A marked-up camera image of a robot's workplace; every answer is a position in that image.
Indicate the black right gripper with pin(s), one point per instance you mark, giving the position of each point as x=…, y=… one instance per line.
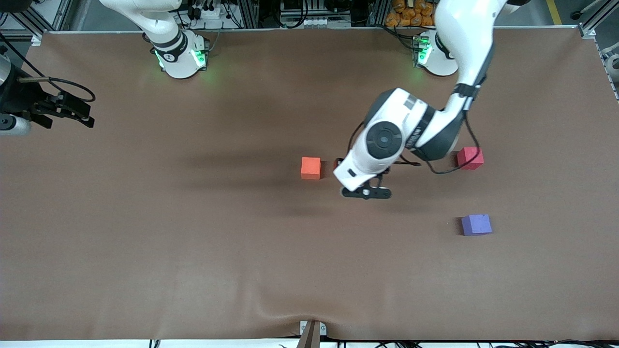
x=19, y=99

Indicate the orange foam block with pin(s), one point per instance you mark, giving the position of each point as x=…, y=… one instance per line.
x=311, y=167

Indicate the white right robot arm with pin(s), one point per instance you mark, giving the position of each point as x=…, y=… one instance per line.
x=179, y=63

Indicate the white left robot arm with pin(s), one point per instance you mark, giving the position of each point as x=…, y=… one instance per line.
x=464, y=38

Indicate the red foam block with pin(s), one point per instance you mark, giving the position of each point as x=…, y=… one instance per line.
x=471, y=158

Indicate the purple foam block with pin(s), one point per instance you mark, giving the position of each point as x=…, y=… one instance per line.
x=476, y=225

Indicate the white connector row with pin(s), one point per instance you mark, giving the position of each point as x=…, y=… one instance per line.
x=314, y=22

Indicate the pile of orange lumpy items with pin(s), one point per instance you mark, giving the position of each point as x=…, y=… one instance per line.
x=411, y=14

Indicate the white power strip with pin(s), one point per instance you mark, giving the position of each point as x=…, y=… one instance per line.
x=208, y=13

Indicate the silver metal clamp plate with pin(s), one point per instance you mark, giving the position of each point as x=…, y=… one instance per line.
x=304, y=327

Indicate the brown table cover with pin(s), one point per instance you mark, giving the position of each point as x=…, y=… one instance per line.
x=193, y=266

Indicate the silver corner bracket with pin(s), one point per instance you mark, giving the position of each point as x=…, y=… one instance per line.
x=36, y=39
x=588, y=33

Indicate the diagonal aluminium frame strut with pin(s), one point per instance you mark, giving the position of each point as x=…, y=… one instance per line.
x=43, y=21
x=599, y=14

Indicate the silver aluminium frame post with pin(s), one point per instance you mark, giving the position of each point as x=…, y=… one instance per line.
x=247, y=13
x=378, y=13

